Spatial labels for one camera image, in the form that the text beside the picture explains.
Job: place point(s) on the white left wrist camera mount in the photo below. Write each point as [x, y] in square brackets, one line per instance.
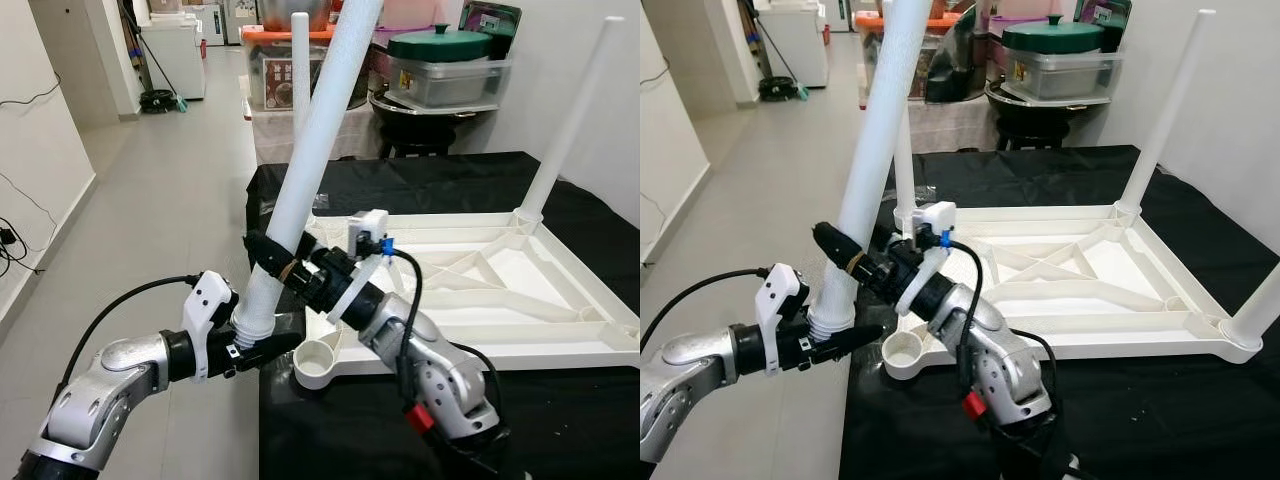
[205, 315]
[775, 305]

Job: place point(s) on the green pot with lid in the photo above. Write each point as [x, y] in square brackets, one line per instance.
[1052, 37]
[440, 45]

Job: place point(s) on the dark printed flat box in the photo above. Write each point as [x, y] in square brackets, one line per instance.
[1105, 15]
[492, 22]

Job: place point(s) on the orange plastic tray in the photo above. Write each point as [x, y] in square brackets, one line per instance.
[945, 20]
[270, 33]

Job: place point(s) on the black plastic bag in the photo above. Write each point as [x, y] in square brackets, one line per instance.
[950, 70]
[358, 85]

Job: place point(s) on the black plastic table cover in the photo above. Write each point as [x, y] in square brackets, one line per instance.
[1150, 430]
[560, 430]

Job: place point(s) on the black round wok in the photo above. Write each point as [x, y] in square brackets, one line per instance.
[430, 112]
[1045, 103]

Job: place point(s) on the translucent storage box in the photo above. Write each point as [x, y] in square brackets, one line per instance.
[275, 135]
[950, 128]

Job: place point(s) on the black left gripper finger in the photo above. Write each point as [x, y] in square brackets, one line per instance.
[272, 350]
[848, 345]

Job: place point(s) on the large silver metal pot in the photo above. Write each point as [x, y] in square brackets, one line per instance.
[290, 12]

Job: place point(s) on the yellow rubber band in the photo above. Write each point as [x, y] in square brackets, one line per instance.
[855, 262]
[288, 270]

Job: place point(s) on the black round robot vacuum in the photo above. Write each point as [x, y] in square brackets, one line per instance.
[158, 100]
[776, 89]

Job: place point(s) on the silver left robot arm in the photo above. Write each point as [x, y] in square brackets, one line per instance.
[110, 375]
[690, 365]

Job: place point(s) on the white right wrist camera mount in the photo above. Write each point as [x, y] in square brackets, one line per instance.
[368, 230]
[938, 220]

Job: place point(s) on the clear plastic container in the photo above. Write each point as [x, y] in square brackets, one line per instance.
[1065, 77]
[450, 85]

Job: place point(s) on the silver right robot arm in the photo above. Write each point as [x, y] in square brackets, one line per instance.
[1010, 365]
[440, 370]

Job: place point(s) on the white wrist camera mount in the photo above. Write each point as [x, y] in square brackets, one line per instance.
[938, 220]
[205, 315]
[775, 305]
[368, 230]

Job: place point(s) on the white chest freezer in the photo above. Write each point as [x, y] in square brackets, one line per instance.
[795, 45]
[175, 55]

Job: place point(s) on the brown printed carton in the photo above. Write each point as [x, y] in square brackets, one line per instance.
[278, 85]

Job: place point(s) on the mop with green head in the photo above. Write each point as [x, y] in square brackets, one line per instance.
[800, 93]
[180, 105]

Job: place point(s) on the white plastic children table top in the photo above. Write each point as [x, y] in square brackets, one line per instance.
[560, 300]
[1150, 290]

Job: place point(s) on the black wooden stool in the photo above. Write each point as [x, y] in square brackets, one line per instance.
[1030, 132]
[415, 140]

